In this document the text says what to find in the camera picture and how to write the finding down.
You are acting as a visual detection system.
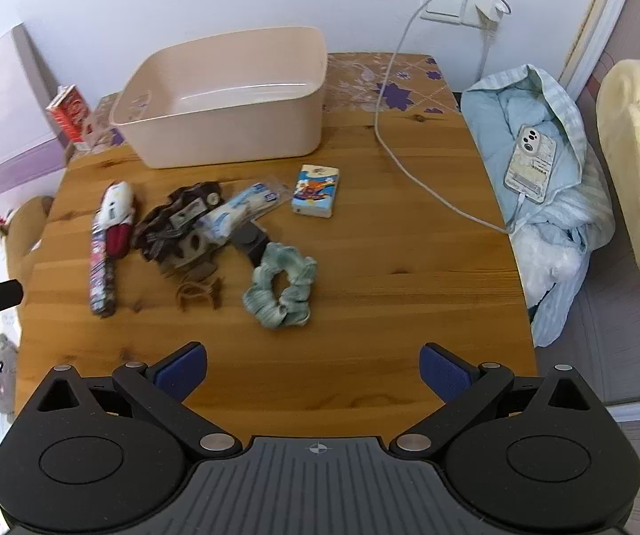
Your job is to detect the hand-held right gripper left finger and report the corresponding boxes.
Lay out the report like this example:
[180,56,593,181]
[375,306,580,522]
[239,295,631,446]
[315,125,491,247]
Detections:
[16,341,243,458]

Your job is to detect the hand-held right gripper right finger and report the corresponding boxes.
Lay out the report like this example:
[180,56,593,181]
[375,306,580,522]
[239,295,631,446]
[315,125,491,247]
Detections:
[390,342,605,458]

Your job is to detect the brown hair tie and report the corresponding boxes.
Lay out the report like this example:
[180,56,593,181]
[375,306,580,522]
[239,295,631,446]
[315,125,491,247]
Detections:
[172,276,226,313]

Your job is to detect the patterned stick packet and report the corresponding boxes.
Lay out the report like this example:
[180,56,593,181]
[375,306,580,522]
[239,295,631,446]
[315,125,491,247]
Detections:
[90,209,119,317]

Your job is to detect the teal flower dark box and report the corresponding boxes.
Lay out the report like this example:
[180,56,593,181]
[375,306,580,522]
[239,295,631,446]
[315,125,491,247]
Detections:
[242,242,319,329]

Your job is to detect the brown white plush toy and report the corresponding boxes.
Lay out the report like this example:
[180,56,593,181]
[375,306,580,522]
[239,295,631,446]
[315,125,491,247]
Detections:
[133,181,226,280]

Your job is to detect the white cat plush toy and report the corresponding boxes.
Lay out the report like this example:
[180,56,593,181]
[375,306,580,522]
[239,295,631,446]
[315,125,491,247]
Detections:
[100,180,138,260]

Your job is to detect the clear blue white packet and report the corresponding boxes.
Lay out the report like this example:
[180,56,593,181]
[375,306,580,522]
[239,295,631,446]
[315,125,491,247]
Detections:
[200,177,293,243]

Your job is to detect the cartoon tissue pack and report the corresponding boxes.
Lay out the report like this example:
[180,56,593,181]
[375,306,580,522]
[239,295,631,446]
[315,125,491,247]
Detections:
[290,163,340,218]

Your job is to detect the beige plastic storage bin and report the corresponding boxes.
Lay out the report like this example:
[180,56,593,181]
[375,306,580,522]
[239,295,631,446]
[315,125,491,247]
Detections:
[109,25,329,169]

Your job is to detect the brown teddy bear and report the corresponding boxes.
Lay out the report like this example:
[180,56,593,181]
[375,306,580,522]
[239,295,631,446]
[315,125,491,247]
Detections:
[0,195,56,291]

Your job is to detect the wooden desk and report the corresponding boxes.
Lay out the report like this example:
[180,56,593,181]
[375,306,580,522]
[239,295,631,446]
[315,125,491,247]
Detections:
[13,53,538,447]

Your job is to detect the white purple cabinet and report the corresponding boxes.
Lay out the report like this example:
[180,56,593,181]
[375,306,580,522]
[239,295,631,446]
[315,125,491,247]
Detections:
[0,23,67,240]

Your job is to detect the red white carton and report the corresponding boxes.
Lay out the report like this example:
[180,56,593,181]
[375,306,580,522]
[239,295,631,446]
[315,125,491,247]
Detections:
[46,85,95,151]

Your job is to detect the white smartphone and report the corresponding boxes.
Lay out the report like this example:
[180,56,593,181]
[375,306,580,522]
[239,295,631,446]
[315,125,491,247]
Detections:
[503,124,558,204]

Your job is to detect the white charger plug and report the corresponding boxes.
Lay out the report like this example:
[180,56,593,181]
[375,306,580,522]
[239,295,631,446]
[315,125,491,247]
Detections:
[468,0,513,31]

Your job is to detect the white charging cable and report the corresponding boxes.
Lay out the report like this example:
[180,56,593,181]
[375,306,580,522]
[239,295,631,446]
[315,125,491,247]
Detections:
[473,25,493,89]
[374,0,513,235]

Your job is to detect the white wall socket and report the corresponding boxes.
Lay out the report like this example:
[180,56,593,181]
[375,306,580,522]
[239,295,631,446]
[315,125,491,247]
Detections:
[419,0,513,26]

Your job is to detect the white door frame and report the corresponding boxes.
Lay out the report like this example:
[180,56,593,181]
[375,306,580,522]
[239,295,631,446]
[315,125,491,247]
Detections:
[557,0,640,101]

